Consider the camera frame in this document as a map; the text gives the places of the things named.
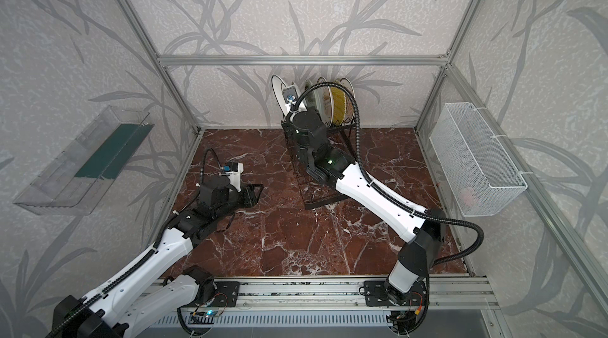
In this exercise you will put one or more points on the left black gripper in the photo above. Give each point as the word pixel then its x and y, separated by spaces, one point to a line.
pixel 249 199

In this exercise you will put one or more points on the small white orange sunburst plate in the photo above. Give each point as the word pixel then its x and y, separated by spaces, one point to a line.
pixel 349 108

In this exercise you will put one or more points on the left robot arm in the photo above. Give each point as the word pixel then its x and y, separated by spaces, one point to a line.
pixel 117 307

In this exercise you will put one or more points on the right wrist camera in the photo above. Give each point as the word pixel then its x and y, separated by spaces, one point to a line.
pixel 289 96

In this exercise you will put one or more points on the black wire dish rack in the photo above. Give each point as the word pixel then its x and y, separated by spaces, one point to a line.
pixel 318 184

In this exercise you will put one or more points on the white wire mesh basket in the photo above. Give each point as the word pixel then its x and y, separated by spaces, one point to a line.
pixel 472 156

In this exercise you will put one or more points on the pink object in basket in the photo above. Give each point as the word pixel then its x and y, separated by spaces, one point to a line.
pixel 469 198

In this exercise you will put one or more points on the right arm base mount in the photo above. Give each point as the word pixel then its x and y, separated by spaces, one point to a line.
pixel 380 293

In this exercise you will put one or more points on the mint green flower plate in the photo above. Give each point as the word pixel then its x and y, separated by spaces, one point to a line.
pixel 313 100

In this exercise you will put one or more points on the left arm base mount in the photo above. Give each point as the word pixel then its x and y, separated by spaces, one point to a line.
pixel 224 294

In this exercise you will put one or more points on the clear plastic wall bin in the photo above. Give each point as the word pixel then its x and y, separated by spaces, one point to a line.
pixel 76 181

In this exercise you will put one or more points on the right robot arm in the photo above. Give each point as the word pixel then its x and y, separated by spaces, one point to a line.
pixel 422 230

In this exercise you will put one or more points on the aluminium front rail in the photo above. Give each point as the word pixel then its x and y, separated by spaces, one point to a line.
pixel 304 293

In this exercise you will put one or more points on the large white orange sunburst plate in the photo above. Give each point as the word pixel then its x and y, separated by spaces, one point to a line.
pixel 324 99

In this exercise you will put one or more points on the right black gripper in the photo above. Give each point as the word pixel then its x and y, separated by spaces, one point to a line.
pixel 315 114

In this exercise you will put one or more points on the white plate grey flower outline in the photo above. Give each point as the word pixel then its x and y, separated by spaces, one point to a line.
pixel 277 82

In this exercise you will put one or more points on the aluminium cage frame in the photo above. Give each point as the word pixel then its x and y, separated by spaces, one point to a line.
pixel 589 270

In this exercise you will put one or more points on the yellow green woven plate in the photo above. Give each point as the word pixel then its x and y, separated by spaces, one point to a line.
pixel 339 106

